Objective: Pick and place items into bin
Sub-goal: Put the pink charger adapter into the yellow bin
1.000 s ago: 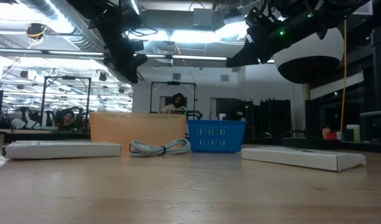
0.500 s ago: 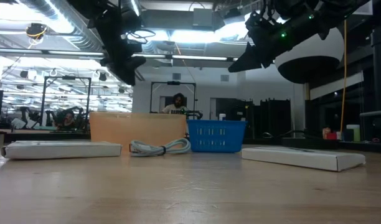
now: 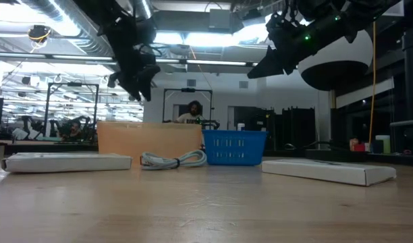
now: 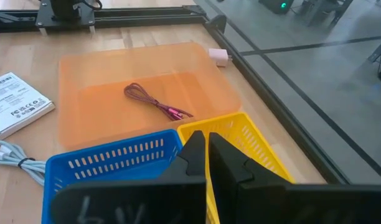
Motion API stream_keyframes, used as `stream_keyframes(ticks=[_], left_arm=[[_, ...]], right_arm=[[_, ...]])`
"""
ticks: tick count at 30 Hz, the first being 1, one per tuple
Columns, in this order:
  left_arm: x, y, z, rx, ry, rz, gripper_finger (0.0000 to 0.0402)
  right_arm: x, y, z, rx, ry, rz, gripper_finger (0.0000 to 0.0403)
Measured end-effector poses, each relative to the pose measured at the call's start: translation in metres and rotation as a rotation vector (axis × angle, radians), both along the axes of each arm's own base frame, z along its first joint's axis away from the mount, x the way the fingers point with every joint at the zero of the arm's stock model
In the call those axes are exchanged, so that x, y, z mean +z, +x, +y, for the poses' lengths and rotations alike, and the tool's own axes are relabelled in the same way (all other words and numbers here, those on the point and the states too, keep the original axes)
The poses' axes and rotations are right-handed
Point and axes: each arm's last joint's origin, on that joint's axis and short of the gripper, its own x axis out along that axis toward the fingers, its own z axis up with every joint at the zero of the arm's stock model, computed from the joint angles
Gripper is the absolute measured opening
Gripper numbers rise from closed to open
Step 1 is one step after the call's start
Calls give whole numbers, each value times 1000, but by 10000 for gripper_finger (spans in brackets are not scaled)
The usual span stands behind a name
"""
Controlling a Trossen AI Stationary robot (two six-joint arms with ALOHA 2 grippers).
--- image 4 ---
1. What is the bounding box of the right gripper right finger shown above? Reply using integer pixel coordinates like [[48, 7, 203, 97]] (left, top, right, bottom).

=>
[[208, 132, 381, 224]]

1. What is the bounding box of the black device with green light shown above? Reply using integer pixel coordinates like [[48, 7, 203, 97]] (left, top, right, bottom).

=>
[[258, 0, 294, 15]]

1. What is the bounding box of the magenta braided cable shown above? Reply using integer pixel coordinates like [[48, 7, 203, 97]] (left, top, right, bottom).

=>
[[123, 82, 194, 121]]

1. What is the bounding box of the blue slotted plastic basket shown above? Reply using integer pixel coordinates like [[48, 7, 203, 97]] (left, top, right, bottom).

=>
[[41, 129, 184, 224]]

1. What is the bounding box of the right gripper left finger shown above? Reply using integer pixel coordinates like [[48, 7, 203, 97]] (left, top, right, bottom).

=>
[[50, 129, 207, 224]]

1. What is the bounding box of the white box with printed label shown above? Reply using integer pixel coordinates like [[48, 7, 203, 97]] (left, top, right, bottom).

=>
[[0, 72, 56, 140]]

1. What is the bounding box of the orange mat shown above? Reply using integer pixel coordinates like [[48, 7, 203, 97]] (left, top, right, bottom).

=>
[[58, 42, 243, 150]]

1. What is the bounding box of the yellow slotted plastic basket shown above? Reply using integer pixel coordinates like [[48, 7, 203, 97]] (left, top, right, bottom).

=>
[[177, 111, 296, 224]]

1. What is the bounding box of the pink wall charger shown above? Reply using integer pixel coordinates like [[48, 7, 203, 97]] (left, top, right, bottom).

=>
[[208, 48, 233, 68]]

